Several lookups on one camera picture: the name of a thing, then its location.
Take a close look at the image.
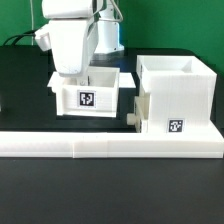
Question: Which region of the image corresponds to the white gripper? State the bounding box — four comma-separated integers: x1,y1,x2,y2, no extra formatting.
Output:
35,19,98,86

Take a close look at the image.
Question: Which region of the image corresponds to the white drawer box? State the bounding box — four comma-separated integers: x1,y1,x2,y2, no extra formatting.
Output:
127,94,150,133
48,66,120,117

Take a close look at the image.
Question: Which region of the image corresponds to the white drawer box front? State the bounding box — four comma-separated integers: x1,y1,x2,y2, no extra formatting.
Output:
127,94,150,133

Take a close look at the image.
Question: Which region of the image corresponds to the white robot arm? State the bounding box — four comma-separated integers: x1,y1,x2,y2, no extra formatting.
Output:
34,0,123,78

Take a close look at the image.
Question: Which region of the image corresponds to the white drawer cabinet housing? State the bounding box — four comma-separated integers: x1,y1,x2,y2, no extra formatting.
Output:
136,55,217,133

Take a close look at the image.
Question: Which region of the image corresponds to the white marker plate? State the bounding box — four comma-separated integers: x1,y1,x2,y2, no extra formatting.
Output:
119,72,136,88

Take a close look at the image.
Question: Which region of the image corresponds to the white L-shaped base fence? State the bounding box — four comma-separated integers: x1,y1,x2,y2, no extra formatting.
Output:
0,124,224,158

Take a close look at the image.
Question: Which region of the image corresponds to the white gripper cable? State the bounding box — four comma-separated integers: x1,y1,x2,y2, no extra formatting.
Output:
89,0,124,24

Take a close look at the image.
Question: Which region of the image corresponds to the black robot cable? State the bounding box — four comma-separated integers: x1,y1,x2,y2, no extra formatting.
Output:
2,29,38,47

